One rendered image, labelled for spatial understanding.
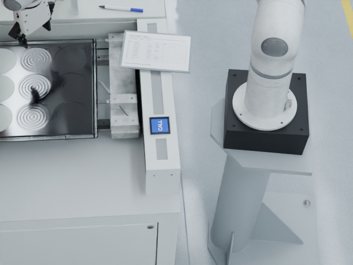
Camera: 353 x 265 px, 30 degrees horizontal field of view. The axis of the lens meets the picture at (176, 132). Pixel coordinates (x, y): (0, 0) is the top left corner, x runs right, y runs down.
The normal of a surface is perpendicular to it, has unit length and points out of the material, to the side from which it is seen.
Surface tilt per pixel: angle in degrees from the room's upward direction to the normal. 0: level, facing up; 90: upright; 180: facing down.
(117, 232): 90
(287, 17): 18
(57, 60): 0
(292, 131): 3
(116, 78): 0
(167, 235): 90
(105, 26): 90
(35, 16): 91
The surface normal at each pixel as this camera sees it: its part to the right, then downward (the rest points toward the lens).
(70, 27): 0.08, 0.83
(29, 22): 0.71, 0.61
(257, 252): 0.04, -0.56
